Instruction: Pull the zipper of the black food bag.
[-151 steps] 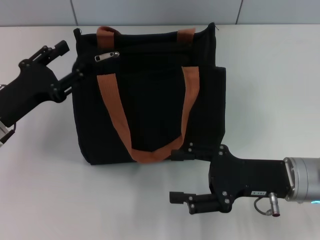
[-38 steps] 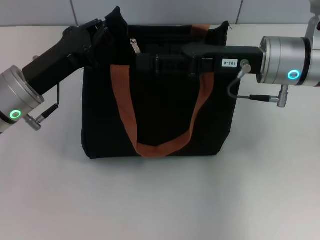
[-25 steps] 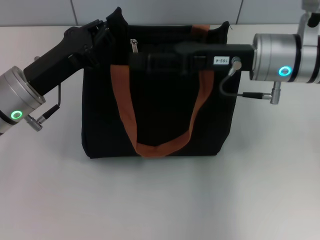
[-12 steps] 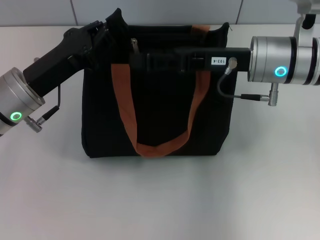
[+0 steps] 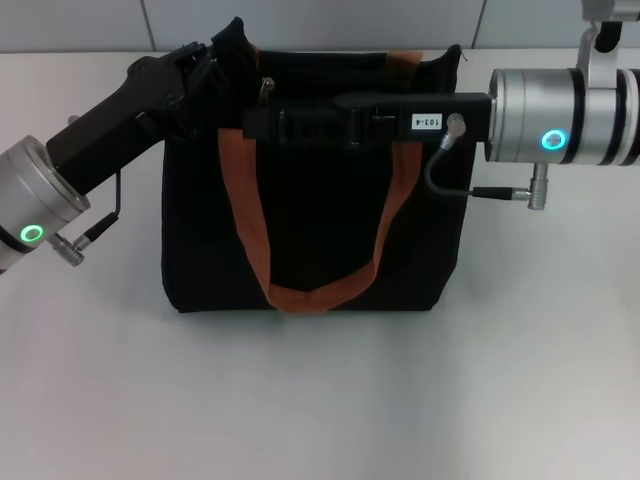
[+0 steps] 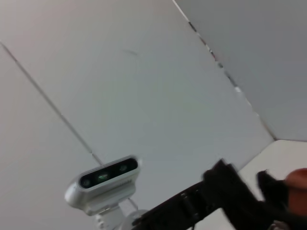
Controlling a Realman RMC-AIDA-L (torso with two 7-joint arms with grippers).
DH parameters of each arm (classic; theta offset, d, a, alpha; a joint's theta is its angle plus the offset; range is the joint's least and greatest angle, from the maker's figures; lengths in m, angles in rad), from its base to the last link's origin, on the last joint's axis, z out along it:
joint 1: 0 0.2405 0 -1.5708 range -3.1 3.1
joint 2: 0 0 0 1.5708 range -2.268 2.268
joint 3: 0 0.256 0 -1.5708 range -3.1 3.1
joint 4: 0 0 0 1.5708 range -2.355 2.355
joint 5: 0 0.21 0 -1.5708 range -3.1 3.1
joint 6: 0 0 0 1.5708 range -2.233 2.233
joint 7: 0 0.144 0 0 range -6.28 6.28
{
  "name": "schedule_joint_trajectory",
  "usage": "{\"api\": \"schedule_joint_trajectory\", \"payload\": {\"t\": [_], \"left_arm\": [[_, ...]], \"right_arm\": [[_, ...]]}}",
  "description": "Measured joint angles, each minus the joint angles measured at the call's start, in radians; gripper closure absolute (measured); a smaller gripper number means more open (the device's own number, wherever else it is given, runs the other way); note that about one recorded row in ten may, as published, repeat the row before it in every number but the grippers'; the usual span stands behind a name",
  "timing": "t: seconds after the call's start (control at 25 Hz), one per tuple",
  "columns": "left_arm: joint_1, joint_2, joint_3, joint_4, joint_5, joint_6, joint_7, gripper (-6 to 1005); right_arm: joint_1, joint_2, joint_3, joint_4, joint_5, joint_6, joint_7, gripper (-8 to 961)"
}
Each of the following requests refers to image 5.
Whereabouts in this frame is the right gripper cable with connector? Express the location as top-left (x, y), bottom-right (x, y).
top-left (424, 113), bottom-right (551, 212)

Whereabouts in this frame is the gripper cable with connector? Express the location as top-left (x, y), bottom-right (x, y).
top-left (424, 113), bottom-right (551, 212)
top-left (54, 114), bottom-right (124, 268)

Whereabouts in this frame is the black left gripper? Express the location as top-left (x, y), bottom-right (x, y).
top-left (45, 42), bottom-right (231, 195)

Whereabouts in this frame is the black bag with brown handles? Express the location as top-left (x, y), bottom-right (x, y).
top-left (160, 16), bottom-right (471, 315)

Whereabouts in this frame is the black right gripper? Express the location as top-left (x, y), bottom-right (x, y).
top-left (335, 92), bottom-right (496, 149)

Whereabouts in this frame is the left gripper cable with connector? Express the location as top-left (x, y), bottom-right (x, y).
top-left (54, 114), bottom-right (124, 268)

